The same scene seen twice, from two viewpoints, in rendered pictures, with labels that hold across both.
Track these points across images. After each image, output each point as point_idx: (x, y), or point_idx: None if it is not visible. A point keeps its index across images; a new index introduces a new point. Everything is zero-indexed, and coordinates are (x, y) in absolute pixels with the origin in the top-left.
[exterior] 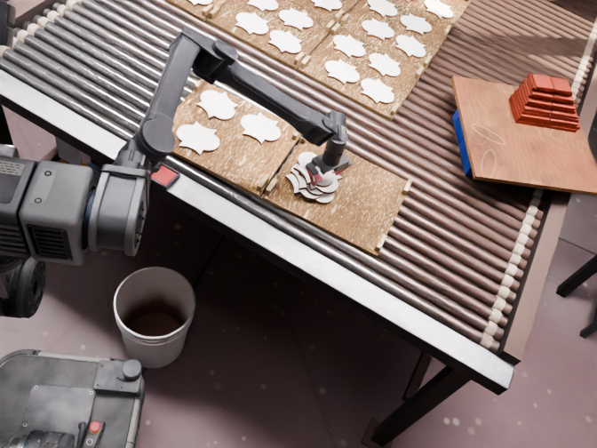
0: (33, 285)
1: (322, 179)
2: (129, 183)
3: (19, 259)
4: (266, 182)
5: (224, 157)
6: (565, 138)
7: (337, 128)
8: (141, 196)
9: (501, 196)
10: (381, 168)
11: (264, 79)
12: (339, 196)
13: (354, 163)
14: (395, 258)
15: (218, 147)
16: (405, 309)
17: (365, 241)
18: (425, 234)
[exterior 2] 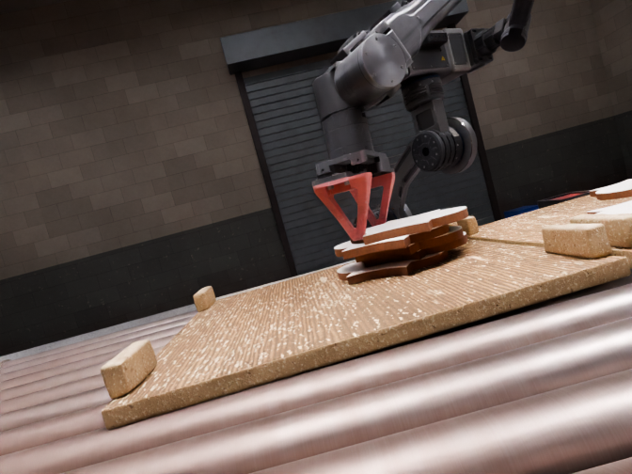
0: (420, 144)
1: (371, 229)
2: None
3: (404, 102)
4: (463, 230)
5: (572, 207)
6: None
7: (337, 55)
8: (346, 42)
9: None
10: (257, 363)
11: None
12: (330, 285)
13: (368, 315)
14: (168, 328)
15: (604, 195)
16: (150, 320)
17: (236, 297)
18: (76, 380)
